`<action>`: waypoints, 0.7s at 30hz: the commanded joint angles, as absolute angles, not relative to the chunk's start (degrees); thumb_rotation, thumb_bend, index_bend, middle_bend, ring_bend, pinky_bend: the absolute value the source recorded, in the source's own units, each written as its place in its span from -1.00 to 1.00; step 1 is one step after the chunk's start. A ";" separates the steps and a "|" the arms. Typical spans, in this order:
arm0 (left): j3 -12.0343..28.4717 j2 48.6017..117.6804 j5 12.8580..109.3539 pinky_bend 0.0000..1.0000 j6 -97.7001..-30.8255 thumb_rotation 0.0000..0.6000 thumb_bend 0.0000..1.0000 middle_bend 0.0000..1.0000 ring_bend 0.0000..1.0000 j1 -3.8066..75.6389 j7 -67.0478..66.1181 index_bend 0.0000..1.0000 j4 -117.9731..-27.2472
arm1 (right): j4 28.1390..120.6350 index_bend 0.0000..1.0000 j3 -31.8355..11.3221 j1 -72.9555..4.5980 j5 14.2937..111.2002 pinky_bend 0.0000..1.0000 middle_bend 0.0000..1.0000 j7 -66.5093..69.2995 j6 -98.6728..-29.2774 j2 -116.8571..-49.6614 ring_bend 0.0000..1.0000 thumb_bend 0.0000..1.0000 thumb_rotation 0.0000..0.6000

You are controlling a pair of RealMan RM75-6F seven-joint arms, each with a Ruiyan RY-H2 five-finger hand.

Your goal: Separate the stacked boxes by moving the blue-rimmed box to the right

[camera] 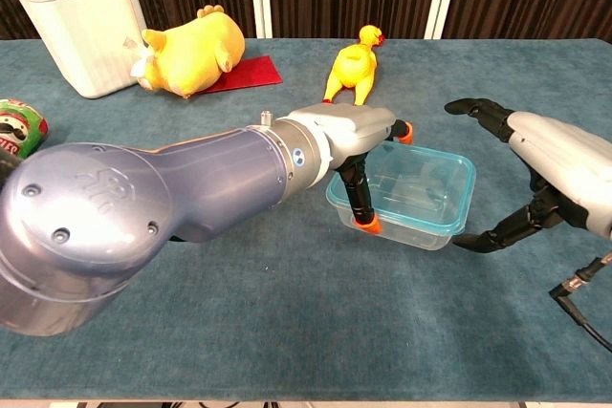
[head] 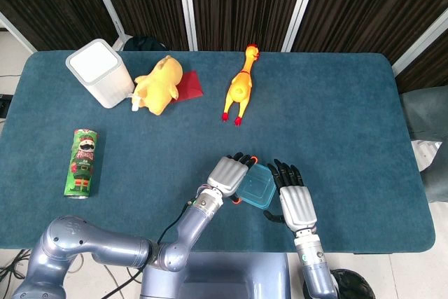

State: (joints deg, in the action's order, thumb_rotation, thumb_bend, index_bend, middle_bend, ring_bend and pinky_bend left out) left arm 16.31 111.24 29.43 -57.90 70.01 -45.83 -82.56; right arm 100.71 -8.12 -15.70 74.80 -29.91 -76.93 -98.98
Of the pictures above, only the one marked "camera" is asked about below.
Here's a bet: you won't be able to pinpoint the yellow plush pig toy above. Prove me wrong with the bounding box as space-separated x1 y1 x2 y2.
129 4 247 100

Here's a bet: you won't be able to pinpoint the white square bin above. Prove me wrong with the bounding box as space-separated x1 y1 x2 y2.
10 0 147 100

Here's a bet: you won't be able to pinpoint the green Pringles can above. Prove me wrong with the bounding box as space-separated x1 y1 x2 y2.
0 97 51 161

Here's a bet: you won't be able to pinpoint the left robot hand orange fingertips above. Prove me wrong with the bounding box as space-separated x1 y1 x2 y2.
289 102 415 235

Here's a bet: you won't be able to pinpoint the blue translucent lid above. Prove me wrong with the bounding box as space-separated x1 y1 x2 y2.
325 142 477 240

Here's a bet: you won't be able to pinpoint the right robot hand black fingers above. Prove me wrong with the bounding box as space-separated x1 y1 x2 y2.
444 97 612 254

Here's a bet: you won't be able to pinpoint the clear plastic container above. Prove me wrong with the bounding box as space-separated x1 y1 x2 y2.
334 197 460 251

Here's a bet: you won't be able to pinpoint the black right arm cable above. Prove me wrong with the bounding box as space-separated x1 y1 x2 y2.
549 250 612 352

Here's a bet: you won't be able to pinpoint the yellow rubber chicken toy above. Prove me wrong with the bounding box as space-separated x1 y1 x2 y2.
322 24 386 107

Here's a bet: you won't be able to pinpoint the teal table cloth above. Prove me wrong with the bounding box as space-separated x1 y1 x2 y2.
0 37 612 403

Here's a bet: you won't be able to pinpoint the red flat card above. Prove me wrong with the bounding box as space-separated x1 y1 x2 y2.
198 54 284 96

